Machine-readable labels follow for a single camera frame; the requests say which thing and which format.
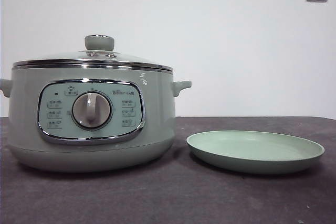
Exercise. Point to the glass lid with green knob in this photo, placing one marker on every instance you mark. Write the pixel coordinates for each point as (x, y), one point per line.
(99, 42)

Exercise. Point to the pale green round plate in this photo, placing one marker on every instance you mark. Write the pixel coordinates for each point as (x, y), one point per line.
(252, 145)

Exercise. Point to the pale green electric steamer pot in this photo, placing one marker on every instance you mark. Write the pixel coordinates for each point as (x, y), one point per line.
(157, 108)

